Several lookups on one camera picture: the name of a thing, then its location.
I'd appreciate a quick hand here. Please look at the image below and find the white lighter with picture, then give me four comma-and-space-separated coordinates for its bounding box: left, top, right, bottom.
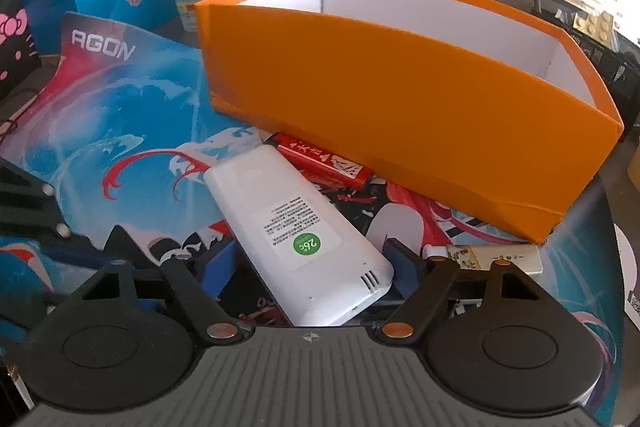
422, 244, 544, 277

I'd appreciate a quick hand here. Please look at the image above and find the colourful AGON mouse mat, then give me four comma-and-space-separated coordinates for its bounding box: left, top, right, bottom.
1, 13, 604, 426

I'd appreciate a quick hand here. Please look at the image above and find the black Hello Kitty bag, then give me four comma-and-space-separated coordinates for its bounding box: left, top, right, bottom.
0, 0, 41, 98

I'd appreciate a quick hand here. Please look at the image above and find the red lighter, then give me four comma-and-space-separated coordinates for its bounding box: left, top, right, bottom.
266, 133, 374, 191

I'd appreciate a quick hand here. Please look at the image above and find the orange cardboard box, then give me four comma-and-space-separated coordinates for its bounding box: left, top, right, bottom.
193, 0, 624, 243

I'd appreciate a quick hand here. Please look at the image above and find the white round paper card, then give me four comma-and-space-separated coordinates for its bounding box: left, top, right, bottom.
614, 225, 640, 329

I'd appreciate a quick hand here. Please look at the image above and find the black mesh desk organizer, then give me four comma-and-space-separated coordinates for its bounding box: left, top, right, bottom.
530, 0, 639, 141

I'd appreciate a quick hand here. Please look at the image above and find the yellow toy brick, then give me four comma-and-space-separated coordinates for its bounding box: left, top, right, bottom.
573, 11, 617, 50

